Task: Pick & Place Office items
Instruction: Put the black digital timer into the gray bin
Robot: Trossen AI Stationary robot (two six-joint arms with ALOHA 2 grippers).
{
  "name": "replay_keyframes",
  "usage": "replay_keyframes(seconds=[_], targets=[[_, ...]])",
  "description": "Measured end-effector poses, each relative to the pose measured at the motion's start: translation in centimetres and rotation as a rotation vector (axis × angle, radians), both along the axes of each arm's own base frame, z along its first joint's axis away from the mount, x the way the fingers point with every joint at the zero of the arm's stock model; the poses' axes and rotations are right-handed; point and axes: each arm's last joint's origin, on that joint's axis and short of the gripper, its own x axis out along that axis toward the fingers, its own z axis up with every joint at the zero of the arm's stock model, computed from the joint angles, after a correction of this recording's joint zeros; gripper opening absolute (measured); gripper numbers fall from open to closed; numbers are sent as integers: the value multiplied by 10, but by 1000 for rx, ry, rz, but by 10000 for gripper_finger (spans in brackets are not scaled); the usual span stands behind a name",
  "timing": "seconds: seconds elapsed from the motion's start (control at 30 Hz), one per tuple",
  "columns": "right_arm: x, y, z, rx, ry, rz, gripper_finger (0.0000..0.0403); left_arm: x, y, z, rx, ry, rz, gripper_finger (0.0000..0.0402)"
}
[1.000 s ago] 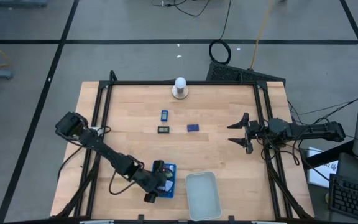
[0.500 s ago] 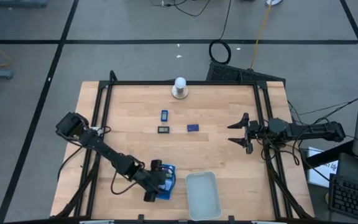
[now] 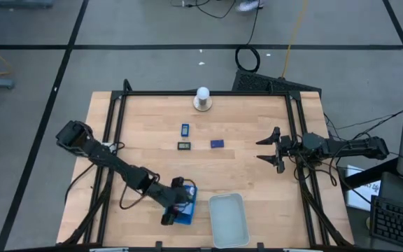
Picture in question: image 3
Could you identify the white bulb brass lamp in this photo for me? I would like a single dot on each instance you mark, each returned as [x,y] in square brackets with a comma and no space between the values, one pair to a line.
[203,92]

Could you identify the black diagonal desk beam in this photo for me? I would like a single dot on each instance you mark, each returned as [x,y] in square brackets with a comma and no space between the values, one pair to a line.
[369,174]

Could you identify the blue slotted plastic basket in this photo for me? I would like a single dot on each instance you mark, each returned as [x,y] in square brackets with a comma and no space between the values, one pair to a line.
[187,220]

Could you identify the white paper sheet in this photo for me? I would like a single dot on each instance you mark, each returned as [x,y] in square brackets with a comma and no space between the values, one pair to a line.
[357,196]

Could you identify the blue framed digital meter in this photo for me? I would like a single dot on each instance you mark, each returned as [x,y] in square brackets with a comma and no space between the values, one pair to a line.
[185,129]

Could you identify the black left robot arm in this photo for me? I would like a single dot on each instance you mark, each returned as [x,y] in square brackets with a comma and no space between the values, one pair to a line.
[110,161]

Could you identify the black perforated panel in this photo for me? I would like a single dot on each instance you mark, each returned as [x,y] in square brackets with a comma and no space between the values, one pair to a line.
[257,82]

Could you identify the dark blue card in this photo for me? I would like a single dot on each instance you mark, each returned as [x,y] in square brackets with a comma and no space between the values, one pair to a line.
[217,143]

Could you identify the black aluminium table frame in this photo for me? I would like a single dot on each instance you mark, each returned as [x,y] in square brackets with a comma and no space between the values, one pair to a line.
[152,93]

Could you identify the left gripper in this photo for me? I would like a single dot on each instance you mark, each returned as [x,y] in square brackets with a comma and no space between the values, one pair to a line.
[171,199]

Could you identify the silver aluminium bar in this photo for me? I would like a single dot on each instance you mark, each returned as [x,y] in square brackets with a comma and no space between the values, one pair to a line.
[108,250]
[297,250]

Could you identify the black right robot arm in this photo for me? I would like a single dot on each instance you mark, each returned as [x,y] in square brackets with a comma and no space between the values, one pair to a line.
[355,147]

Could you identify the white plastic bin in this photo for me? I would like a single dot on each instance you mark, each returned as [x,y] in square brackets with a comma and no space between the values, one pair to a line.
[229,220]

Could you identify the black computer keyboard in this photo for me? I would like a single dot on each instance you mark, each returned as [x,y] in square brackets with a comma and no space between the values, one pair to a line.
[397,220]

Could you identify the black framed digital meter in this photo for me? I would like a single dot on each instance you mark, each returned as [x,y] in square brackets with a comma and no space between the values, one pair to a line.
[184,145]

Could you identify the person's shoe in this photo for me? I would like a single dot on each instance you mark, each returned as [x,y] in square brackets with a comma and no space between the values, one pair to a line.
[250,5]

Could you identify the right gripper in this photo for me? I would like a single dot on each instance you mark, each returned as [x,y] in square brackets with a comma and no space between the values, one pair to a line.
[287,150]

